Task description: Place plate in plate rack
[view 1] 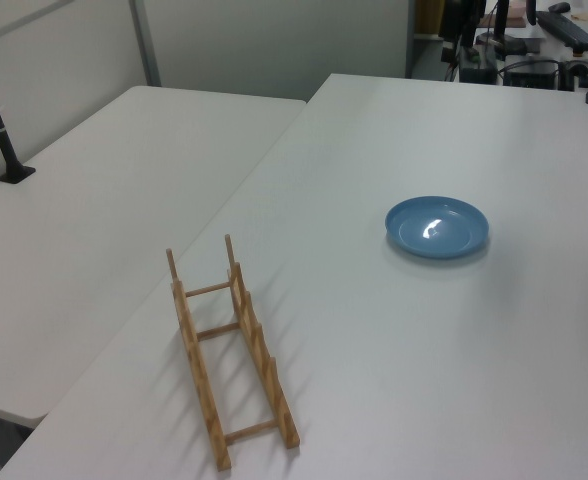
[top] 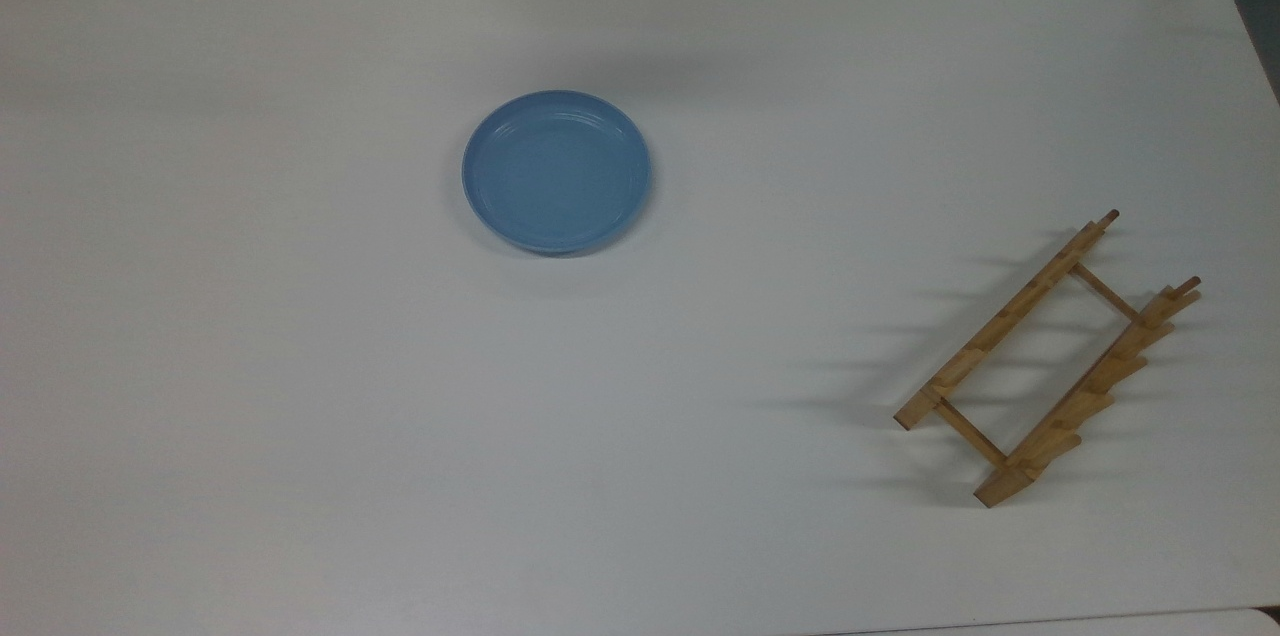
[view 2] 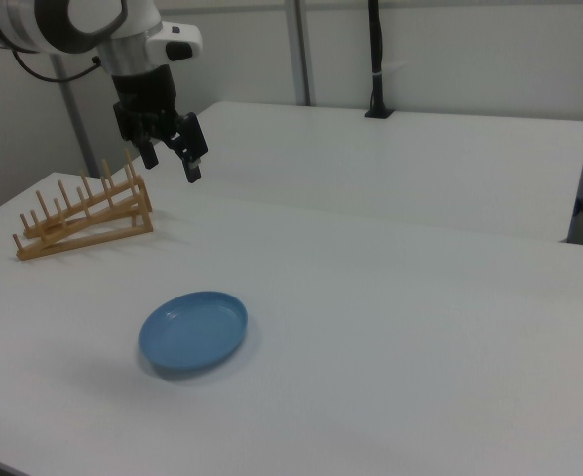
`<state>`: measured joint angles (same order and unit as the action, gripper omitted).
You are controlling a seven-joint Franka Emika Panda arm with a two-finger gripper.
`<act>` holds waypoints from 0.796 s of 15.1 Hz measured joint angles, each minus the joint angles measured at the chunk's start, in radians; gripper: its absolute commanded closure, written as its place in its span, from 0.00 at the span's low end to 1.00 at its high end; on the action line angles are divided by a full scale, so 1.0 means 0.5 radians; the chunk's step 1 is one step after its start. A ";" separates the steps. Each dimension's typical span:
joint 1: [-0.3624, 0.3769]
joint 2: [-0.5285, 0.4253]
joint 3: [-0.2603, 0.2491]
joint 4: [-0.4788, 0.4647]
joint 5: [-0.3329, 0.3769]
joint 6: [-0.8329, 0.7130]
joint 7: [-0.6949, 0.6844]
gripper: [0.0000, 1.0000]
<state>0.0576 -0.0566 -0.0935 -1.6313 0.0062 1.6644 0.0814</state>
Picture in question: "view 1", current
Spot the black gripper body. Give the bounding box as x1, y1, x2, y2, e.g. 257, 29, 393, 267
438, 0, 486, 40

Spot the blue plastic plate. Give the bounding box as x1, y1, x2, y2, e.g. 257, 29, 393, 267
384, 195, 491, 260

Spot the wooden plate rack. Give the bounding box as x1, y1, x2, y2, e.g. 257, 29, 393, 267
165, 233, 303, 472

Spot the black device with green part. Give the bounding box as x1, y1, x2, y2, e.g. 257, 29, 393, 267
459, 47, 498, 84

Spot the black monitor stand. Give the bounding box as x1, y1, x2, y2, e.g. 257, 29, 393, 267
475, 0, 528, 59

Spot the black computer box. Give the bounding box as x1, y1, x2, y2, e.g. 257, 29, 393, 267
503, 59, 561, 91

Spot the black computer keyboard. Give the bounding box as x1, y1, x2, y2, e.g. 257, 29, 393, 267
535, 10, 588, 51

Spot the white side table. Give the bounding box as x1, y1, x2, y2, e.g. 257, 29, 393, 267
0, 85, 309, 422

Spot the black camera pole with base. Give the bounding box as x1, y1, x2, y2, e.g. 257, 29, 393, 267
0, 40, 37, 185

